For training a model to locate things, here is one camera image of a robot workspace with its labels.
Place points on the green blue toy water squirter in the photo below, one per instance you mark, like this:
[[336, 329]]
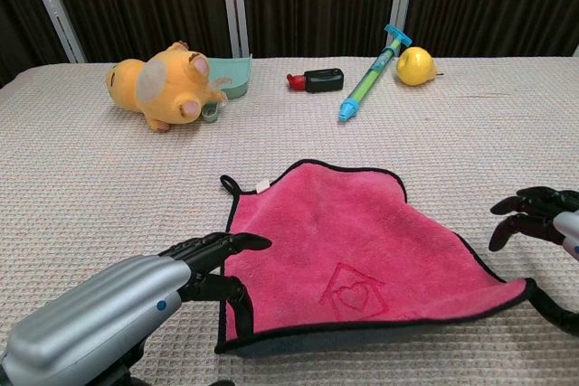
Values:
[[364, 87]]

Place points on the yellow plush animal toy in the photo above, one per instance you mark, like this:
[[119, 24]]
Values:
[[167, 87]]

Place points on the teal green dustpan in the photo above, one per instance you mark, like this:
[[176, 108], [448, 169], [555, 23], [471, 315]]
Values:
[[230, 76]]

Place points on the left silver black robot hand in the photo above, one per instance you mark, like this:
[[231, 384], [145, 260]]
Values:
[[90, 313]]

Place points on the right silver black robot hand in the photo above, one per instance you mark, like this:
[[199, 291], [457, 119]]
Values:
[[543, 214]]

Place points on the yellow pear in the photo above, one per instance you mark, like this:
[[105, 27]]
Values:
[[416, 65]]

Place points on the black and red clip device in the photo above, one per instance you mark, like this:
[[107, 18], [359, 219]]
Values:
[[323, 81]]

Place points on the pink towel with black trim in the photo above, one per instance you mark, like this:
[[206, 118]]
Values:
[[344, 232]]

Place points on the beige woven tablecloth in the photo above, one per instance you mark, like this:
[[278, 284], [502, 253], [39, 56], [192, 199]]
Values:
[[113, 178]]

